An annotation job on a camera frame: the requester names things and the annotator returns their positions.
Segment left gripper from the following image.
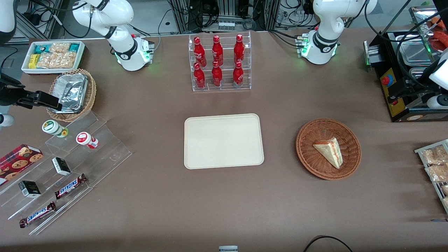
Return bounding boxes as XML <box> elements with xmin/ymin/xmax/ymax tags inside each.
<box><xmin>387</xmin><ymin>49</ymin><xmax>448</xmax><ymax>102</ymax></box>

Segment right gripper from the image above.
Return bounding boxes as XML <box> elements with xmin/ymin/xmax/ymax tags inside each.
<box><xmin>0</xmin><ymin>73</ymin><xmax>63</xmax><ymax>111</ymax></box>

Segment triangular sandwich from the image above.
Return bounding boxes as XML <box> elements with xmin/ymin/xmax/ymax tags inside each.
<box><xmin>313</xmin><ymin>137</ymin><xmax>343</xmax><ymax>169</ymax></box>

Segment silver foil tray stack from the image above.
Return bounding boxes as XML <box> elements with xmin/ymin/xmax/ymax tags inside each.
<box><xmin>52</xmin><ymin>73</ymin><xmax>89</xmax><ymax>113</ymax></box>

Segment light tan wicker basket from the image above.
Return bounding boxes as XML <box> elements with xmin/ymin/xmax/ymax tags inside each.
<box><xmin>46</xmin><ymin>69</ymin><xmax>97</xmax><ymax>123</ymax></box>

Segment tray of wrapped pastries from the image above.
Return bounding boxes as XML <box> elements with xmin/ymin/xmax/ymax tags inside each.
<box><xmin>415</xmin><ymin>139</ymin><xmax>448</xmax><ymax>215</ymax></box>

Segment brown round wicker basket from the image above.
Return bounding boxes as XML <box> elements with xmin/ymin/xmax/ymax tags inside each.
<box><xmin>296</xmin><ymin>118</ymin><xmax>362</xmax><ymax>181</ymax></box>

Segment cream plastic tray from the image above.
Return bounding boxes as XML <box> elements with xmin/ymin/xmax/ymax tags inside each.
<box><xmin>184</xmin><ymin>113</ymin><xmax>265</xmax><ymax>170</ymax></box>

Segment steel food pan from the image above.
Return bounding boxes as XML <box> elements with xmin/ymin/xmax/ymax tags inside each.
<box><xmin>409</xmin><ymin>66</ymin><xmax>432</xmax><ymax>86</ymax></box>
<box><xmin>398</xmin><ymin>34</ymin><xmax>432</xmax><ymax>66</ymax></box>

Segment black food warmer cabinet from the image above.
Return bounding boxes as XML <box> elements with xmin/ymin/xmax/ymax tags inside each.
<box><xmin>363</xmin><ymin>5</ymin><xmax>448</xmax><ymax>123</ymax></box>

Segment green lid yogurt cup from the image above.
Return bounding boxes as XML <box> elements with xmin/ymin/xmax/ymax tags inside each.
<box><xmin>42</xmin><ymin>120</ymin><xmax>69</xmax><ymax>138</ymax></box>

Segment white rectangular snack bin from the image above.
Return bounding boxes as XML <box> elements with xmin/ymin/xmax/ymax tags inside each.
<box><xmin>21</xmin><ymin>41</ymin><xmax>86</xmax><ymax>76</ymax></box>

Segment large clear cracker bag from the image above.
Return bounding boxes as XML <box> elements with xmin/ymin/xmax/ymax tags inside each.
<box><xmin>36</xmin><ymin>51</ymin><xmax>77</xmax><ymax>69</ymax></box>

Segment small clear cracker bag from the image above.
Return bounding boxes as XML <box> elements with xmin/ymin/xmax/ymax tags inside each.
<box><xmin>49</xmin><ymin>42</ymin><xmax>71</xmax><ymax>54</ymax></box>

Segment red lid yogurt cup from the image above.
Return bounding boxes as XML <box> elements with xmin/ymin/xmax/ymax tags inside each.
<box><xmin>76</xmin><ymin>132</ymin><xmax>99</xmax><ymax>150</ymax></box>

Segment red cookie box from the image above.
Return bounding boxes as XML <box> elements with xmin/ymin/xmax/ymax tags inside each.
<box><xmin>0</xmin><ymin>144</ymin><xmax>44</xmax><ymax>187</ymax></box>

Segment small black box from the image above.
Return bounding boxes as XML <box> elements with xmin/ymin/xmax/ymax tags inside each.
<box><xmin>52</xmin><ymin>157</ymin><xmax>72</xmax><ymax>176</ymax></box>
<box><xmin>18</xmin><ymin>180</ymin><xmax>42</xmax><ymax>199</ymax></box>

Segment clear acrylic stepped stand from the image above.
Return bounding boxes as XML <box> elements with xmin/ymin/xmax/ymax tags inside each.
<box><xmin>0</xmin><ymin>111</ymin><xmax>133</xmax><ymax>236</ymax></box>

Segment brown snickers bar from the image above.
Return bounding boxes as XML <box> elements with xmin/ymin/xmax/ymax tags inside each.
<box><xmin>19</xmin><ymin>201</ymin><xmax>57</xmax><ymax>229</ymax></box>
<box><xmin>54</xmin><ymin>174</ymin><xmax>88</xmax><ymax>200</ymax></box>

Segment red cola bottle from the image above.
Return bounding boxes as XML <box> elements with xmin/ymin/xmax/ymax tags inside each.
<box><xmin>212</xmin><ymin>35</ymin><xmax>224</xmax><ymax>66</ymax></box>
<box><xmin>194</xmin><ymin>36</ymin><xmax>207</xmax><ymax>68</ymax></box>
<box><xmin>233</xmin><ymin>34</ymin><xmax>245</xmax><ymax>64</ymax></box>
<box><xmin>211</xmin><ymin>61</ymin><xmax>223</xmax><ymax>88</ymax></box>
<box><xmin>232</xmin><ymin>61</ymin><xmax>244</xmax><ymax>88</ymax></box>
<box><xmin>193</xmin><ymin>62</ymin><xmax>206</xmax><ymax>89</ymax></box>

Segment clear acrylic bottle rack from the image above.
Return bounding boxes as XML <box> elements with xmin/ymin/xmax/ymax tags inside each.
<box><xmin>188</xmin><ymin>31</ymin><xmax>252</xmax><ymax>92</ymax></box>

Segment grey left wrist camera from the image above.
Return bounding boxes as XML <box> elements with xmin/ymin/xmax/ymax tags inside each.
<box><xmin>426</xmin><ymin>94</ymin><xmax>448</xmax><ymax>110</ymax></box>

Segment black floor cable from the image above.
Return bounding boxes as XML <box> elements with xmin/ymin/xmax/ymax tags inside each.
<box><xmin>303</xmin><ymin>235</ymin><xmax>354</xmax><ymax>252</ymax></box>

